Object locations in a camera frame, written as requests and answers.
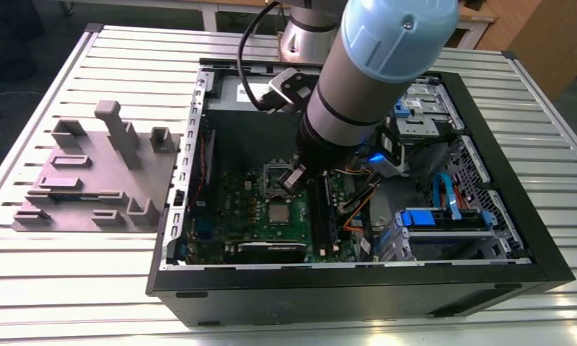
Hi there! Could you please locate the wooden desk with white frame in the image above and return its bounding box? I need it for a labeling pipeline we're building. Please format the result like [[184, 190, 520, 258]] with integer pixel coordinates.
[[192, 0, 500, 50]]

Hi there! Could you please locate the black camera cable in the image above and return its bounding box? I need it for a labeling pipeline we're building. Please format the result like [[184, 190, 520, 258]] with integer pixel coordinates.
[[237, 1, 283, 113]]

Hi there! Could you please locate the black graphics card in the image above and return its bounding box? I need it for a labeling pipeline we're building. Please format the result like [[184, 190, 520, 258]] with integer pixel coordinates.
[[225, 240, 308, 264]]

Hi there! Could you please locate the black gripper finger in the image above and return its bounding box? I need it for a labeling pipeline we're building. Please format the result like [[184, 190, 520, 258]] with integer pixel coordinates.
[[279, 165, 315, 193]]

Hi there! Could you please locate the CPU socket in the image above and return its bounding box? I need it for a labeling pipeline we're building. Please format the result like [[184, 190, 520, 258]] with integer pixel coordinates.
[[264, 201, 296, 227]]

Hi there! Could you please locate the green motherboard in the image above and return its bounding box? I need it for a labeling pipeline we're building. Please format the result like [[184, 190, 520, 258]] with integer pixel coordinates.
[[181, 169, 362, 264]]

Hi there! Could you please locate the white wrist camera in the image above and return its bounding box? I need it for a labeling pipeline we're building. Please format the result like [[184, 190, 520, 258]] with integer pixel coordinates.
[[268, 68, 320, 115], [375, 125, 410, 178]]

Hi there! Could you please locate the silver metal drive cage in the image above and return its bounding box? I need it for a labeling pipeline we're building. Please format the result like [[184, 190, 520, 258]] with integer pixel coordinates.
[[387, 77, 466, 156]]

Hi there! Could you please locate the silver metal disk bay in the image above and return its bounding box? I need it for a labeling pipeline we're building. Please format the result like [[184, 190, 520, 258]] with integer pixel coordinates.
[[372, 212, 534, 262]]

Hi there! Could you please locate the RAM stick with gold contacts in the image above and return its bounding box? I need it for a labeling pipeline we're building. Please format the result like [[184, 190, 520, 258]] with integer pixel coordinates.
[[47, 194, 101, 202]]

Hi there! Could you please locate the silver CPU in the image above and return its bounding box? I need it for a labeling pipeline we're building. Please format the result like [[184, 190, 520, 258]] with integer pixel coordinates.
[[268, 205, 294, 223]]

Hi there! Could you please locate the grey parts rack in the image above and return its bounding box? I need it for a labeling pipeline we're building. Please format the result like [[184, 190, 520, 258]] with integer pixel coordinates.
[[11, 101, 181, 234]]

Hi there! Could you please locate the blue plastic drive rail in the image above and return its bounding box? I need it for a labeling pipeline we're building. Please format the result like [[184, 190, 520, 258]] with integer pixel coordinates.
[[392, 94, 414, 118]]

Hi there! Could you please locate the metal socket cover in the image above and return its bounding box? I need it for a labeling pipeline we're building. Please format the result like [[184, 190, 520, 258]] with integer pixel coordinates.
[[263, 160, 298, 201]]

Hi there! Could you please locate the orange wire bundle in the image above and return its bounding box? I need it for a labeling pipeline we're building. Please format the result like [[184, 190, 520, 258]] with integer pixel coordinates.
[[340, 187, 379, 234]]

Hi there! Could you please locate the black PC case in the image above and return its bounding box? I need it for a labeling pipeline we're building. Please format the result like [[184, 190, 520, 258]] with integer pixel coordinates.
[[145, 57, 577, 327]]

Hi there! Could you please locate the hard disk in blue carrier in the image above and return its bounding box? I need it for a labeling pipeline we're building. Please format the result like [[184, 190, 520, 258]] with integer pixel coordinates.
[[395, 208, 495, 232]]

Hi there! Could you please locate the black wire bundle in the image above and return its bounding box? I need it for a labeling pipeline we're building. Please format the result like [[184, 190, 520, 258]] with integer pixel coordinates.
[[340, 135, 459, 213]]

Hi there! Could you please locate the wooden cabinet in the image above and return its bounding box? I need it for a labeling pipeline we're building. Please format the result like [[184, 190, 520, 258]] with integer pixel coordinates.
[[476, 0, 577, 98]]

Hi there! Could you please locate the dark installed RAM stick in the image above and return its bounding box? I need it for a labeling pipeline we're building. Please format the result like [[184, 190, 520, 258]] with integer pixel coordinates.
[[316, 172, 342, 244]]

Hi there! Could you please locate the blue flat wire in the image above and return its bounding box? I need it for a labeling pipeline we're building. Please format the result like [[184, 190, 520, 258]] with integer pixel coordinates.
[[432, 172, 463, 221]]

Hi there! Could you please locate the grey power supply unit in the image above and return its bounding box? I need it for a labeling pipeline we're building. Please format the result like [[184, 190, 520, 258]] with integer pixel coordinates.
[[205, 75, 319, 163]]

